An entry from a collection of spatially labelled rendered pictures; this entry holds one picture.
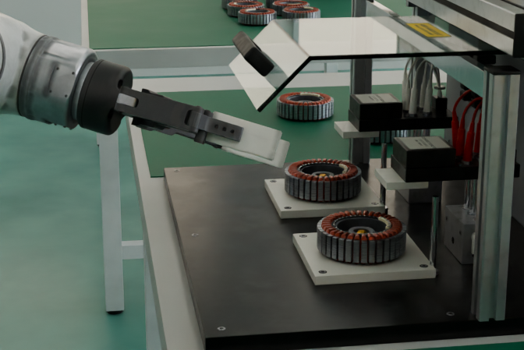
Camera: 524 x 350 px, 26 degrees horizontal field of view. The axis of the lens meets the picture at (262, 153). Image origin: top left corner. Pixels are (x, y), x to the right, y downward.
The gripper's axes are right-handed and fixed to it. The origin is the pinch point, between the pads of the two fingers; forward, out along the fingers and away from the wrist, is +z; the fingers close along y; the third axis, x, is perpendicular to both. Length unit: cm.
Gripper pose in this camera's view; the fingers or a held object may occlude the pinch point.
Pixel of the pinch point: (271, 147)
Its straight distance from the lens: 117.0
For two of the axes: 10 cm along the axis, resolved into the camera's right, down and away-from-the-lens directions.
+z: 9.5, 2.9, -1.0
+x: 3.0, -9.5, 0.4
